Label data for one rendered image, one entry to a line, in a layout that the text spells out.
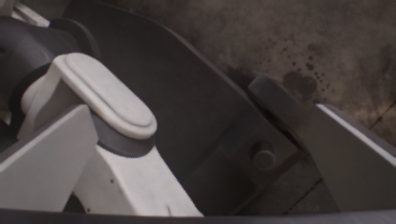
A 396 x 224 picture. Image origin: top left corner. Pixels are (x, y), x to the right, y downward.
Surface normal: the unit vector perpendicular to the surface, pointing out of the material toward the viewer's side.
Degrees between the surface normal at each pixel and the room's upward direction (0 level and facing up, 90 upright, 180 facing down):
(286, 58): 0
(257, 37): 0
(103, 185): 21
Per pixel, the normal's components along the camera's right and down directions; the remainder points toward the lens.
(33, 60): 0.33, -0.43
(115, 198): -0.48, -0.07
